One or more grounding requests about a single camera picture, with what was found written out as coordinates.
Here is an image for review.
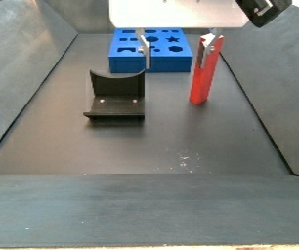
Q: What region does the black curved holder stand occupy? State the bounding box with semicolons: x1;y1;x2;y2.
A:
84;71;145;119

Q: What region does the red rectangular block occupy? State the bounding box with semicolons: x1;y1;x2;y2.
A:
189;35;224;104

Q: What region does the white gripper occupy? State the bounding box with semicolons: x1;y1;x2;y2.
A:
109;0;248;69

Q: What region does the blue shape sorting board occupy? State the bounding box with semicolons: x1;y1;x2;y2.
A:
106;27;194;74

